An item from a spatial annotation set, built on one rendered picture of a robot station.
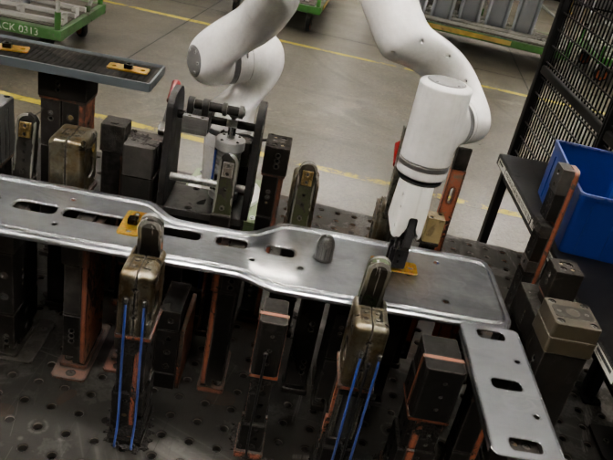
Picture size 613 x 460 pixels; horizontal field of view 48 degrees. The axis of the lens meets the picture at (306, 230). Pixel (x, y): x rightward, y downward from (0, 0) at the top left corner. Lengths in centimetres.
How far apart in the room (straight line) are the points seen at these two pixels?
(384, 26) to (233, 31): 49
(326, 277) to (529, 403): 38
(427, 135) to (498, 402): 41
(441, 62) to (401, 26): 10
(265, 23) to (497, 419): 90
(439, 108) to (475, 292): 36
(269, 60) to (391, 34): 57
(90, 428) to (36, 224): 36
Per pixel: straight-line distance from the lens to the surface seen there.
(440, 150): 112
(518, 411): 105
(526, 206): 162
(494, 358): 113
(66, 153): 137
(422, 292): 122
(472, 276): 132
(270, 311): 109
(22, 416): 132
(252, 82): 169
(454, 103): 109
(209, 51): 160
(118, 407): 120
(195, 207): 141
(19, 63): 151
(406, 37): 115
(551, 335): 117
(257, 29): 152
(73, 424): 130
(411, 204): 114
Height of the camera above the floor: 162
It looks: 28 degrees down
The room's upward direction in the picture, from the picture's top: 12 degrees clockwise
